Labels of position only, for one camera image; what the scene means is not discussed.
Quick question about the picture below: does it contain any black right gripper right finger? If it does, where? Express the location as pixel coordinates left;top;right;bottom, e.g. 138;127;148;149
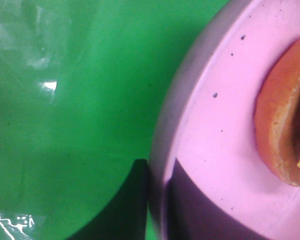
165;160;266;240

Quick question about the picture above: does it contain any toy burger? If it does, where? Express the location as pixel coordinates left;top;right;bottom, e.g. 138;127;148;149
253;38;300;187

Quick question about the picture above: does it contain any pink speckled plate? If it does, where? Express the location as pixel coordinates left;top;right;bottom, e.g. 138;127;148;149
149;0;300;240

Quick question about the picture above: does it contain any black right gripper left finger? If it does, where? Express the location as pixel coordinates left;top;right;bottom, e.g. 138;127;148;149
67;159;149;240

